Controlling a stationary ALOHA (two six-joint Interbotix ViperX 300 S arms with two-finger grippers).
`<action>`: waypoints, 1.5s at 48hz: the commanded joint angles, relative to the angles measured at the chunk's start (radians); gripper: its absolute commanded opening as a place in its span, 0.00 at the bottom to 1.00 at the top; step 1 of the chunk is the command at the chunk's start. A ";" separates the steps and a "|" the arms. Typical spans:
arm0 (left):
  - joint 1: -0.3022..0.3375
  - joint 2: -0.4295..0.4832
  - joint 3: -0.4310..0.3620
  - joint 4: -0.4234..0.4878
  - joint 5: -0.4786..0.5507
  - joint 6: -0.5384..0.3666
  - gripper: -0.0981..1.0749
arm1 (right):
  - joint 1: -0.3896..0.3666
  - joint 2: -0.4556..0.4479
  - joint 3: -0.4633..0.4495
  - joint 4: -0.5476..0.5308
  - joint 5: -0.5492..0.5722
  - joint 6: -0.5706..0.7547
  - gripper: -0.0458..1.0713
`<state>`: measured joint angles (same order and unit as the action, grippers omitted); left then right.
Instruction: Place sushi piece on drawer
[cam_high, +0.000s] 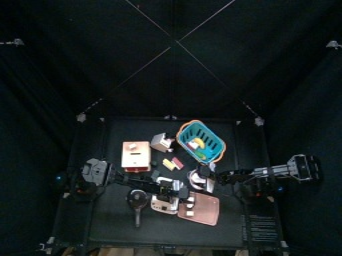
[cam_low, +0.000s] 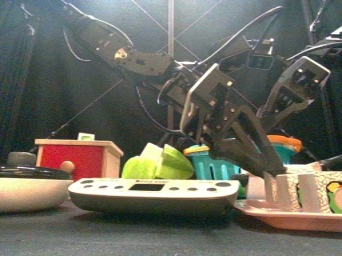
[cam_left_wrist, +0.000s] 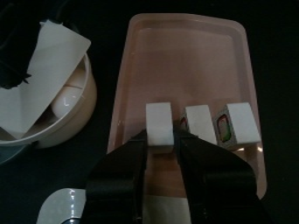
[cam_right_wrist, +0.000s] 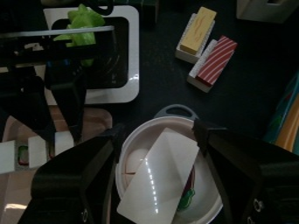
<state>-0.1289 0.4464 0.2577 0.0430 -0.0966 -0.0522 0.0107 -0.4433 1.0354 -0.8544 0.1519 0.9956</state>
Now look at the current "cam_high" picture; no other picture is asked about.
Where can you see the metal frame corner bracket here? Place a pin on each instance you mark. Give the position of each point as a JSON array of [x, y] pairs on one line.
[[332, 44], [17, 42], [259, 121], [80, 117]]

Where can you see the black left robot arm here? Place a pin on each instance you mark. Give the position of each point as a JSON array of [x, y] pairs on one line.
[[127, 180]]

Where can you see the toy sushi piece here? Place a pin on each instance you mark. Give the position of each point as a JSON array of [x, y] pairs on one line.
[[132, 145]]

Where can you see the teal basket with orange rim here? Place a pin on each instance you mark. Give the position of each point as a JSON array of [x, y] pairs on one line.
[[208, 146]]

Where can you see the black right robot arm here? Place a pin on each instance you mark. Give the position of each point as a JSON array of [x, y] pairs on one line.
[[271, 171]]

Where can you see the white text label sticker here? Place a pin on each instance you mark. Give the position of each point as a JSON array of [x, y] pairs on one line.
[[261, 228]]

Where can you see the yellow toy banana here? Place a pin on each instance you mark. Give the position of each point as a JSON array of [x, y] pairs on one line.
[[199, 142]]

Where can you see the red toy block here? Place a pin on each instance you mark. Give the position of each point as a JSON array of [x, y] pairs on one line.
[[177, 163]]

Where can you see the green toy vegetable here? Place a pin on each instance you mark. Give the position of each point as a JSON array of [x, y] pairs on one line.
[[201, 155]]

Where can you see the small open wooden box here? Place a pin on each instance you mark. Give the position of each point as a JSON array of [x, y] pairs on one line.
[[160, 142]]

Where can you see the white toy food piece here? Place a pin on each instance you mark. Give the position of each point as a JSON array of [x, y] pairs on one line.
[[189, 200], [188, 213]]

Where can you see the pink cutting board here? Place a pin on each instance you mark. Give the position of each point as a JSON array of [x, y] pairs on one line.
[[201, 209]]

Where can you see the white and red toy food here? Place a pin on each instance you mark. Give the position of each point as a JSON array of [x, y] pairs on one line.
[[192, 144]]

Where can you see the yellow toy block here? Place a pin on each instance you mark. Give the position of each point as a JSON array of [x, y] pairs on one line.
[[168, 164]]

